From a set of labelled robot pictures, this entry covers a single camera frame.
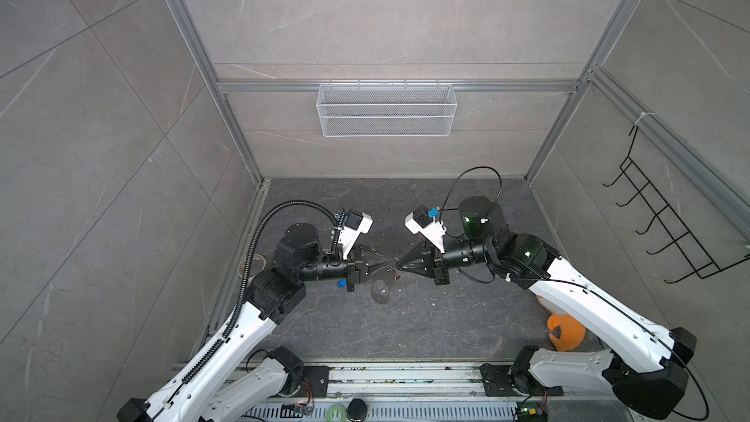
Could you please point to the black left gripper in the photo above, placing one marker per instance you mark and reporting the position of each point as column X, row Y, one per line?
column 354, row 259

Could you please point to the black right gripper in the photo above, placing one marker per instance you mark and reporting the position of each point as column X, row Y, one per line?
column 439, row 270

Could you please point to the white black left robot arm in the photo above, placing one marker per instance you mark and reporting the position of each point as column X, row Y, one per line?
column 201, row 390

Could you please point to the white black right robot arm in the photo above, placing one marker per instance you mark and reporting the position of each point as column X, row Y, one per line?
column 645, row 365

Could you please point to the white tape roll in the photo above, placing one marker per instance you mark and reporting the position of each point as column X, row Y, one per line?
column 252, row 268

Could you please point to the orange round toy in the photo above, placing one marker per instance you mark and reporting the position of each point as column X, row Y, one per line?
column 565, row 332

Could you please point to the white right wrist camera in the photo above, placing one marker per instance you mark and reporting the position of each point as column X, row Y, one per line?
column 425, row 221

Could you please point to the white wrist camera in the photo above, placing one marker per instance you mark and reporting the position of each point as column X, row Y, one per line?
column 425, row 221
column 352, row 224

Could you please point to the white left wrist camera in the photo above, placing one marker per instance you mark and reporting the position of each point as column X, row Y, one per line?
column 352, row 224

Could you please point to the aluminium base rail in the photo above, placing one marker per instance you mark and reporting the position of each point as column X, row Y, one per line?
column 401, row 392

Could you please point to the white wire mesh basket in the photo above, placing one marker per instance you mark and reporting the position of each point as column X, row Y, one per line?
column 386, row 110

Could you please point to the black wire hook rack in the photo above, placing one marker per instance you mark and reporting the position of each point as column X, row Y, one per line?
column 680, row 236

